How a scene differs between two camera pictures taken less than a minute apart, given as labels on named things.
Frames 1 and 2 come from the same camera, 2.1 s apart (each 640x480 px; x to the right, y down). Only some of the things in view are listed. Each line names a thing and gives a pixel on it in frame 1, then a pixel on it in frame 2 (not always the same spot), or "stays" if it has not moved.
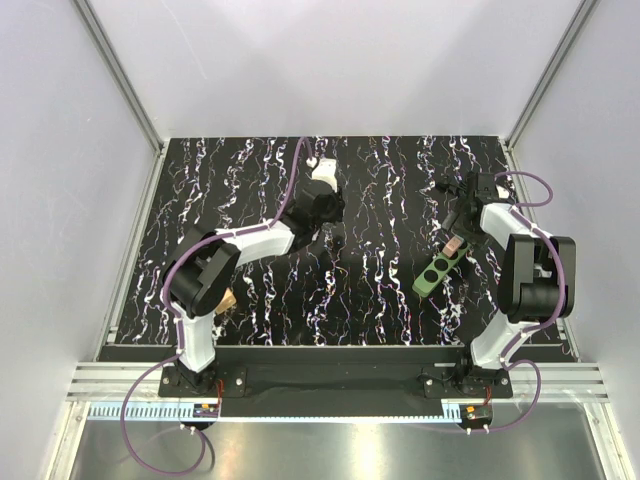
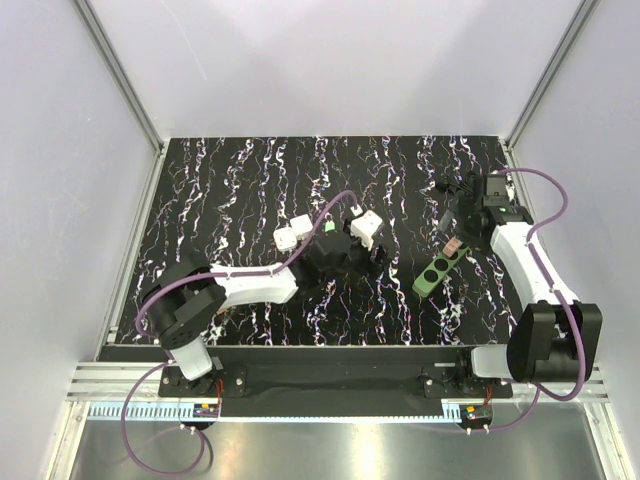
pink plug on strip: (452, 245) stays
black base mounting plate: (323, 381) stays
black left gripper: (338, 203) → (380, 256)
